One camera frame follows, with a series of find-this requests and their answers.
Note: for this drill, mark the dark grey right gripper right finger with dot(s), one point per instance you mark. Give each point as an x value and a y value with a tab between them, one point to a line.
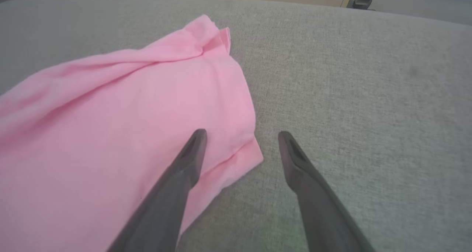
317	200

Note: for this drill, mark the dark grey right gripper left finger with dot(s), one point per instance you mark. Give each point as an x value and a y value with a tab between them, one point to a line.
173	193

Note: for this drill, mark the pink garment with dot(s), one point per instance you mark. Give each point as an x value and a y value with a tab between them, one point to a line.
110	126

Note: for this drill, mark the grey fabric sofa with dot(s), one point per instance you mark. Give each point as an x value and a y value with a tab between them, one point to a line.
350	97

